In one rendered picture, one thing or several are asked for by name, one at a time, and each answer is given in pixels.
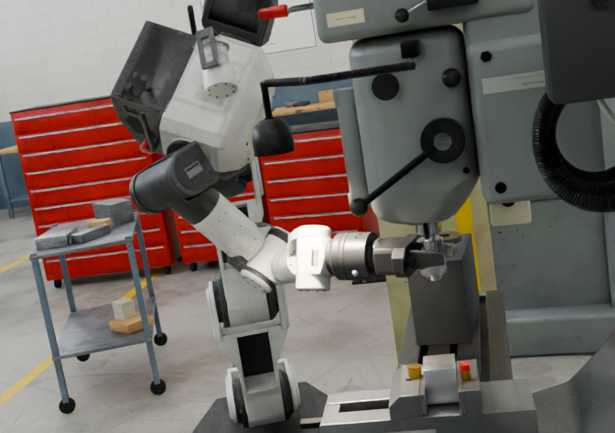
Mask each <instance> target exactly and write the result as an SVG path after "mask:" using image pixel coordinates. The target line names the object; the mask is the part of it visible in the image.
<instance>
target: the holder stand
mask: <svg viewBox="0 0 615 433"><path fill-rule="evenodd" d="M436 235H440V236H442V237H443V240H444V244H452V249H453V255H452V256H447V257H446V261H447V269H448V271H447V272H446V273H445V274H443V275H442V277H441V279H439V280H437V281H430V280H428V278H427V277H426V276H422V275H421V271H420V268H418V269H416V271H415V272H414V273H413V274H412V275H411V276H410V277H408V278H407V280H408V286H409V293H410V299H411V307H412V313H413V320H414V327H415V339H416V344H417V345H435V344H458V343H472V339H473V335H474V331H475V328H476V324H477V320H478V316H479V312H480V298H479V290H478V283H477V275H476V267H475V260H474V253H473V244H472V237H471V233H460V232H456V231H443V232H441V233H438V234H436Z"/></svg>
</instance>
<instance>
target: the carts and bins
mask: <svg viewBox="0 0 615 433"><path fill-rule="evenodd" d="M92 206H93V210H94V215H95V218H93V219H89V220H83V221H78V222H69V223H63V224H57V223H54V224H52V227H51V228H50V229H49V231H46V232H45V233H43V234H42V235H40V236H39V237H38V238H37V239H35V243H36V247H37V248H36V249H35V250H34V252H33V253H32V254H30V257H29V261H31V264H32V267H33V272H34V276H35V280H36V284H37V289H38V295H39V300H40V304H41V308H42V312H43V317H44V320H45V325H46V329H47V334H48V337H49V345H50V349H51V353H52V361H53V362H54V365H55V370H56V374H57V378H58V382H59V390H60V393H61V398H62V399H61V400H60V402H59V410H60V412H62V413H64V414H69V413H71V412H73V411H74V408H75V406H76V403H75V401H74V400H73V399H72V398H70V397H69V393H68V389H67V385H66V381H65V376H64V372H63V368H62V364H61V359H66V358H70V357H75V356H76V357H77V359H78V360H79V361H81V362H85V361H87V360H88V359H89V357H90V355H91V353H95V352H103V351H108V350H112V349H117V348H122V347H126V346H131V345H136V344H140V343H145V342H146V347H147V351H148V356H149V361H150V365H151V370H152V375H153V379H154V380H153V381H152V383H151V385H150V390H151V392H152V393H153V394H154V395H162V394H163V393H164V392H165V391H166V383H165V381H164V380H163V379H160V377H159V372H158V368H157V363H156V355H155V350H154V345H153V334H154V324H155V326H156V335H155V337H154V342H155V344H156V345H158V346H163V345H165V344H166V343H167V335H166V333H164V332H162V330H161V325H160V320H159V316H158V311H157V306H156V295H155V292H154V288H153V283H152V278H151V274H150V269H149V264H148V260H147V255H146V247H145V242H144V237H143V233H142V228H141V222H140V218H139V210H138V209H135V210H133V207H132V202H131V200H126V199H109V200H103V201H100V202H96V203H93V204H92ZM135 229H136V233H137V238H138V242H139V247H140V252H141V256H142V261H143V266H144V270H145V275H146V283H147V288H148V293H149V296H148V297H144V295H143V290H142V286H141V281H140V276H139V272H138V267H137V262H136V258H135V249H134V245H133V240H134V236H135ZM118 244H126V247H127V252H128V256H129V261H130V266H131V270H132V275H133V280H134V284H135V293H136V296H137V298H134V299H129V298H121V299H119V300H116V301H114V302H112V303H110V304H105V305H101V306H96V307H91V308H86V309H76V305H75V300H74V296H73V292H72V287H71V283H70V275H69V271H68V267H67V262H66V258H65V254H72V253H78V252H82V251H87V250H92V249H97V248H103V247H107V246H113V245H118ZM52 256H59V261H60V266H61V270H62V274H63V279H64V283H65V288H66V291H67V296H68V301H69V304H70V315H69V317H68V320H67V322H66V324H65V327H64V329H63V332H62V333H61V335H60V338H59V342H58V343H57V340H56V335H55V331H54V327H53V323H52V318H51V315H50V310H49V303H48V299H47V294H46V290H45V286H44V282H43V277H42V274H41V269H40V265H39V261H38V259H43V258H48V257H52ZM154 322H155V323H154Z"/></svg>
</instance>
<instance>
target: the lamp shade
mask: <svg viewBox="0 0 615 433"><path fill-rule="evenodd" d="M252 141H253V147H254V156H255V157H270V156H276V155H282V154H285V153H289V152H292V151H295V150H296V149H295V143H294V137H293V134H292V132H291V130H290V128H289V126H288V124H287V122H286V121H284V120H282V119H280V118H274V117H271V118H265V119H264V120H261V121H260V122H259V123H258V124H257V125H256V126H255V127H254V133H253V140H252Z"/></svg>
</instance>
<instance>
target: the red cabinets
mask: <svg viewBox="0 0 615 433"><path fill-rule="evenodd" d="M10 116H11V121H12V125H13V129H14V133H15V138H16V145H17V149H18V154H19V157H20V162H21V166H22V170H23V174H24V179H25V182H26V187H27V195H28V198H29V203H30V207H31V211H32V215H33V220H34V224H35V228H36V232H37V237H39V236H40V235H42V234H43V233H45V232H46V231H49V229H50V228H51V227H52V224H54V223H57V224H63V223H69V222H78V221H83V220H89V219H93V218H95V215H94V210H93V206H92V204H93V203H96V202H100V201H103V200H109V199H126V200H131V202H132V207H133V210H135V209H138V208H137V207H136V206H135V204H134V203H133V201H132V199H131V196H130V191H129V186H130V181H131V179H132V177H133V176H134V175H135V174H137V173H138V172H140V171H141V170H143V169H144V168H147V167H148V166H150V165H151V164H153V163H155V162H156V161H158V160H159V159H161V158H163V157H165V156H163V155H160V154H158V153H153V154H147V153H145V152H143V151H142V150H141V149H140V145H139V144H138V142H137V141H136V140H135V138H134V137H133V136H132V135H131V133H130V132H129V131H128V130H127V128H126V127H125V126H124V124H123V123H122V122H121V121H120V119H119V118H118V117H117V114H116V112H115V110H114V108H113V103H112V101H111V98H110V95H105V96H100V97H93V98H88V99H81V100H76V101H69V102H64V103H53V104H47V105H40V106H35V107H31V108H27V109H23V110H18V111H14V112H10ZM289 128H290V130H291V132H292V134H293V137H294V143H295V149H296V150H295V151H292V152H289V153H285V154H282V155H276V156H270V157H258V163H259V168H260V173H261V178H262V183H263V189H264V195H263V196H262V203H263V208H264V217H263V220H262V222H265V223H268V224H270V225H273V226H277V227H280V228H283V229H284V230H286V231H288V232H289V233H292V232H293V231H294V230H295V229H296V228H298V227H300V226H304V225H321V226H327V227H329V228H330V229H331V239H332V240H333V238H334V237H335V236H336V234H338V233H357V232H364V233H369V232H374V233H376V234H377V236H378V237H379V236H380V232H379V225H378V219H377V216H376V214H375V213H374V212H373V210H372V207H369V208H368V210H367V212H366V213H365V214H364V215H362V216H355V215H353V214H352V213H351V210H350V204H349V197H348V193H349V192H350V191H349V184H348V178H347V172H346V166H345V160H344V153H343V147H342V141H341V134H340V127H339V120H335V121H327V122H320V123H312V124H298V125H290V126H289ZM138 210H139V209H138ZM139 218H140V222H141V228H142V233H143V237H144V242H145V247H146V255H147V260H148V264H149V268H154V267H161V266H164V268H165V273H166V275H169V274H171V267H170V266H171V265H173V264H174V263H175V262H176V261H177V260H178V261H179V262H180V261H182V260H183V264H190V270H191V271H197V268H198V266H197V263H200V262H210V261H219V257H218V253H217V247H216V246H215V244H214V243H213V242H211V241H210V240H209V239H208V238H207V237H205V236H204V235H203V234H202V233H200V232H199V231H198V230H197V229H195V228H194V227H193V226H192V225H191V224H190V223H188V222H187V221H186V220H185V219H183V218H182V217H181V216H180V215H178V214H177V213H176V212H175V211H173V210H172V209H171V208H170V207H168V208H167V209H166V210H164V211H162V212H160V213H159V214H155V215H149V214H146V213H143V212H142V211H140V210H139ZM65 258H66V262H67V267H68V271H69V275H70V278H74V277H81V276H95V275H102V274H110V273H117V272H124V271H132V270H131V266H130V261H129V256H128V252H127V247H126V244H118V245H113V246H107V247H103V248H97V249H92V250H87V251H82V252H78V253H72V254H65ZM42 261H43V265H44V269H45V273H46V278H47V281H51V280H54V286H55V288H59V287H61V279H63V274H62V270H61V266H60V261H59V256H52V257H48V258H43V259H42Z"/></svg>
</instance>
